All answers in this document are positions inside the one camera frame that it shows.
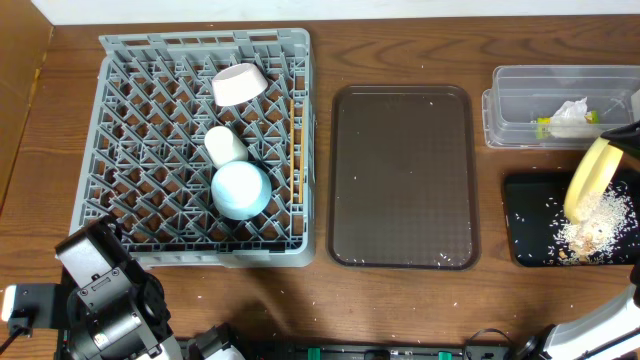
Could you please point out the pink bowl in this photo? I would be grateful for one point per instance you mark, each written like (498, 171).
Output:
(238, 84)

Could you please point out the wooden chopstick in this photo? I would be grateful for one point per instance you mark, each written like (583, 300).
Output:
(291, 149)
(302, 153)

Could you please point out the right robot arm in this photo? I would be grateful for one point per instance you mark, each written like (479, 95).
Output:
(612, 330)

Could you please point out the light blue saucer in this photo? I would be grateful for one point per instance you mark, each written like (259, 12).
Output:
(240, 190)

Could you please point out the spilled rice food scraps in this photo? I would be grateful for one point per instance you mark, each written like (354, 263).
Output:
(610, 230)

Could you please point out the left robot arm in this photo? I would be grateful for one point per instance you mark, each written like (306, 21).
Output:
(117, 310)

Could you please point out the white tissue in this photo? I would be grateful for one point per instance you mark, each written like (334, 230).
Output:
(574, 107)

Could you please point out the dark brown serving tray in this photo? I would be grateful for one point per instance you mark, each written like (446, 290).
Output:
(403, 178)

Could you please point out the white cup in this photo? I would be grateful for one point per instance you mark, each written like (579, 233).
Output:
(224, 146)

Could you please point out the yellow plate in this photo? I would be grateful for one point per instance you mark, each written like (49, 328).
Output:
(591, 178)

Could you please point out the black tray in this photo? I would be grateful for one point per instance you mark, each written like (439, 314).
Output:
(533, 204)

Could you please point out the grey plastic dish rack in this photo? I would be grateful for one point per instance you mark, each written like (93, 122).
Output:
(145, 162)

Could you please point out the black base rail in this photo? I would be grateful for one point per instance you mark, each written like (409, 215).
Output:
(223, 343)

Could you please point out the green snack wrapper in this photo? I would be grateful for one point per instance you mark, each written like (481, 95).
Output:
(541, 127)

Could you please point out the clear plastic bin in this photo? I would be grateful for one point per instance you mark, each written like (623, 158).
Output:
(521, 94)

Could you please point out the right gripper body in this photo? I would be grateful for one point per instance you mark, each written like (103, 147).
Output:
(626, 138)

